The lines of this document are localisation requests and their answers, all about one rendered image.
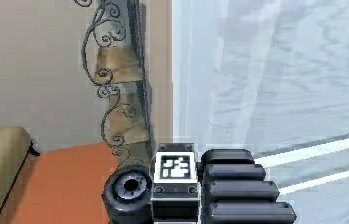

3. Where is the white sheer curtain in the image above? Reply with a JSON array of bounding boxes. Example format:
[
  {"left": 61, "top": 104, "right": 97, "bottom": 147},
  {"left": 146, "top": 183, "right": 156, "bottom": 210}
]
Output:
[{"left": 171, "top": 0, "right": 349, "bottom": 158}]

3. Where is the black scrollwork metal shelf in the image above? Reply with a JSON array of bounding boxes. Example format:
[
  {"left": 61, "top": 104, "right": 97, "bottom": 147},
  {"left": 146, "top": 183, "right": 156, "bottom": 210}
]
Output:
[{"left": 72, "top": 0, "right": 157, "bottom": 170}]

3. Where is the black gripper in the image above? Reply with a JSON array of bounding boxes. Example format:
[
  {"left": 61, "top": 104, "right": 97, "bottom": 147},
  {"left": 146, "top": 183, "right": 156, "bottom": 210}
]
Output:
[{"left": 101, "top": 164, "right": 154, "bottom": 224}]

